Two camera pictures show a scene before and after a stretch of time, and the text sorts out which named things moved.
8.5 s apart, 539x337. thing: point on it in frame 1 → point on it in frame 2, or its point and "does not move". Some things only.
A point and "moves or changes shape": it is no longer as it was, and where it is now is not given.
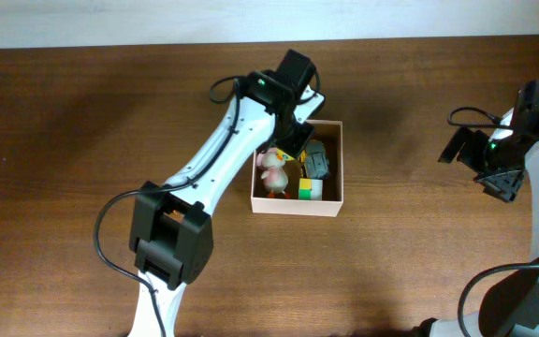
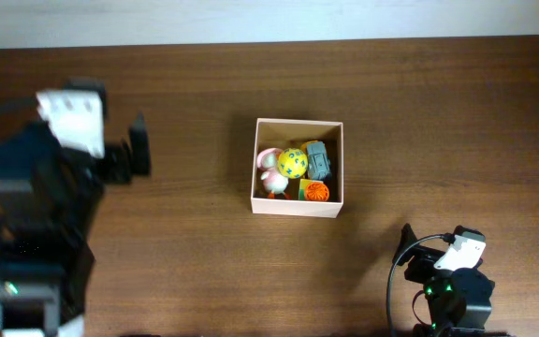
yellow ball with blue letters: x=284 y=155 moves or changes shape
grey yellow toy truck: x=315 y=159 does not move
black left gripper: x=296 y=150 → x=129 y=159
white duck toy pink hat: x=274 y=176 does not move
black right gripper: x=505 y=187 → x=425 y=260
